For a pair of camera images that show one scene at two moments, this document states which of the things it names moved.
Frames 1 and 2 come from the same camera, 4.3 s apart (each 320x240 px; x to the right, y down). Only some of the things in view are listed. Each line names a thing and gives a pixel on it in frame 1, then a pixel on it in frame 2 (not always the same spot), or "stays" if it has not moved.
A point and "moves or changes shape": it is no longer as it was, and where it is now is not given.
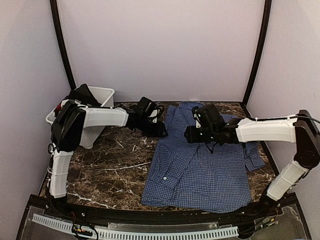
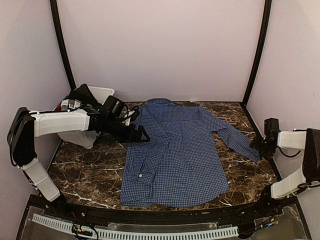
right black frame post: x=257 y=61 stays
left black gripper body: x=150 y=130 to x=120 y=133
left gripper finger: x=163 y=132 to x=140 y=134
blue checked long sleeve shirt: x=200 y=178 moves or changes shape
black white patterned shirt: x=83 y=94 stays
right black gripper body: x=207 y=135 to x=265 y=151
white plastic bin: x=105 y=96 stays
